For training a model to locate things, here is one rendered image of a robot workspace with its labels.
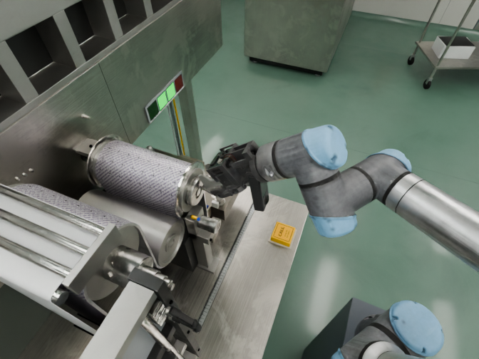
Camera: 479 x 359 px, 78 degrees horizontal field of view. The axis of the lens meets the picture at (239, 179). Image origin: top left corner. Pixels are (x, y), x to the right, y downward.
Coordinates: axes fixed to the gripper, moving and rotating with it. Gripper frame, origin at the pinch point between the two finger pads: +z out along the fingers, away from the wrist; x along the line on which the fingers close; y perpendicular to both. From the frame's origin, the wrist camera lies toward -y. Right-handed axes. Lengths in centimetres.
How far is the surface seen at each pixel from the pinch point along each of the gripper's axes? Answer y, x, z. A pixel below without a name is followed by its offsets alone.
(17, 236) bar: 23.5, 31.2, 0.8
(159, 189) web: 7.9, 6.7, 5.8
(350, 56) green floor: -108, -327, 68
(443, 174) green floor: -173, -167, -9
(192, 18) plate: 31, -64, 22
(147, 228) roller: 3.7, 14.5, 8.9
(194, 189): 2.5, 2.9, 0.8
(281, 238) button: -38.2, -11.7, 7.2
